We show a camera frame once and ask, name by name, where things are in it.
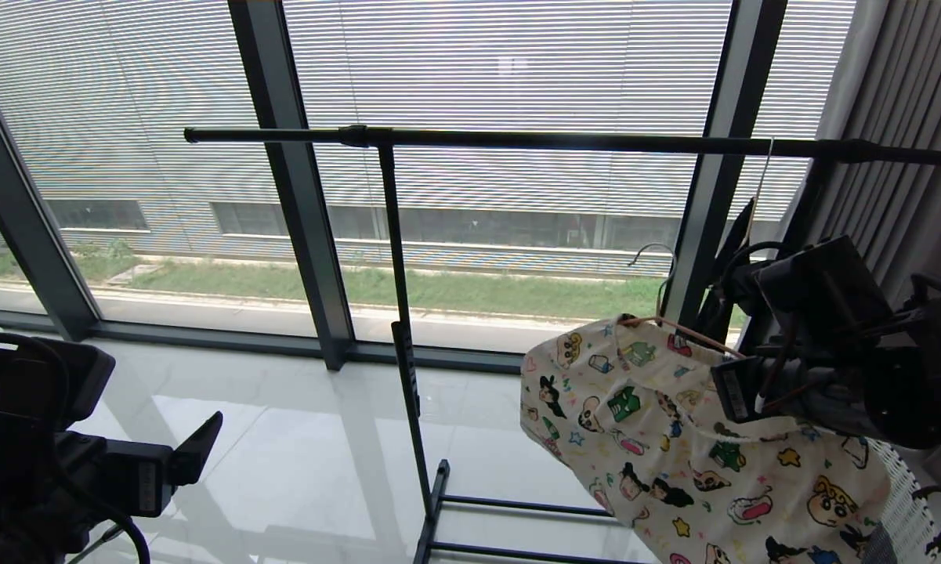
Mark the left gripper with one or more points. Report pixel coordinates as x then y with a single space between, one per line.
125 470

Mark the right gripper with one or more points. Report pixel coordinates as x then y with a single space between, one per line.
760 388

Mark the black garment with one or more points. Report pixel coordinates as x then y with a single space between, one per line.
725 313

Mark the cream printed garment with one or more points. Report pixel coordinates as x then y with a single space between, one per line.
674 439

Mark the pink clothes hanger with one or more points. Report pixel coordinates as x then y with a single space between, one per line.
761 180
662 298

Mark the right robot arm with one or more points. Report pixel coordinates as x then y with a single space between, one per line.
893 376

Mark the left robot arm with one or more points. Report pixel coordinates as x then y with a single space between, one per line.
8 501

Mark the white laundry basket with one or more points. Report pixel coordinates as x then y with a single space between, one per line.
909 509

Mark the black clothes rack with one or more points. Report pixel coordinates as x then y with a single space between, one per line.
556 142

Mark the window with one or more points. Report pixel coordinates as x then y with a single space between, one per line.
478 78

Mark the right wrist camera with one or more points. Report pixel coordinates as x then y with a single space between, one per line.
815 278

